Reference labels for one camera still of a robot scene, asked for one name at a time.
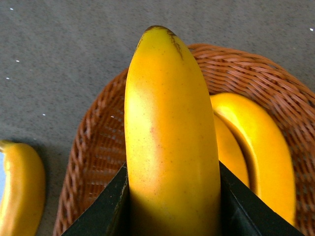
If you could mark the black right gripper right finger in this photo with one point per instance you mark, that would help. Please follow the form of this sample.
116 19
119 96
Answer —
245 214

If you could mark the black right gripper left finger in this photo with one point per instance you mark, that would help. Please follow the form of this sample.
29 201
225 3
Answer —
109 213

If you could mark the yellow banana with cut stem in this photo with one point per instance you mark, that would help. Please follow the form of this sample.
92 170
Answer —
23 200

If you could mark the yellow banana with brown tip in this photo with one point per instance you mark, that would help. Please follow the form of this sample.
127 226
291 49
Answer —
171 146

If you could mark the yellow banana in basket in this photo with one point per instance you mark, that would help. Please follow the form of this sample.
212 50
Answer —
230 153
265 151

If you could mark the right brown wicker basket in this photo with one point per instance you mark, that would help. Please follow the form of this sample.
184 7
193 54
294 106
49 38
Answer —
98 149

